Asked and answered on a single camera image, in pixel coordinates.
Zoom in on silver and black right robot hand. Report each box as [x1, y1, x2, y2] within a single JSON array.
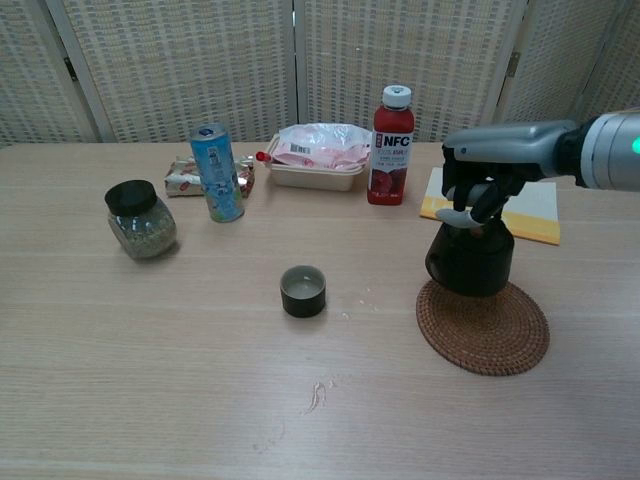
[[435, 119, 584, 230]]

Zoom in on black teapot with loop handle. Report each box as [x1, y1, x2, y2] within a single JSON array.
[[424, 219, 516, 297]]

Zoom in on small dark green teacup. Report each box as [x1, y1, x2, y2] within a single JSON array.
[[279, 265, 328, 318]]

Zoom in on yellow and white Lexicon booklet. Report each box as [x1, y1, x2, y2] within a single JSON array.
[[419, 166, 561, 246]]

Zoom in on red NFC juice bottle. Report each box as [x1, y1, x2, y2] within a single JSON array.
[[367, 84, 416, 206]]

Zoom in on pink white snack bag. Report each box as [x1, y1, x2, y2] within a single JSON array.
[[255, 122, 372, 172]]

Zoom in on beige food tray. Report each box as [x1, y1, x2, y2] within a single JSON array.
[[265, 133, 368, 193]]

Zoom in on round woven rattan coaster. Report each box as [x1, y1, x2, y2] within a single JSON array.
[[415, 279, 551, 377]]

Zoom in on tall blue drink can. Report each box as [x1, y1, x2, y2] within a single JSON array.
[[189, 123, 246, 224]]

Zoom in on woven folding screen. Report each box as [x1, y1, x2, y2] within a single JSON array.
[[0, 0, 640, 147]]

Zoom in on gold and red foil package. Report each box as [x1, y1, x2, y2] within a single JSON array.
[[163, 154, 257, 199]]

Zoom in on glass jar with black lid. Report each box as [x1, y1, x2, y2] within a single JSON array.
[[104, 179, 179, 261]]

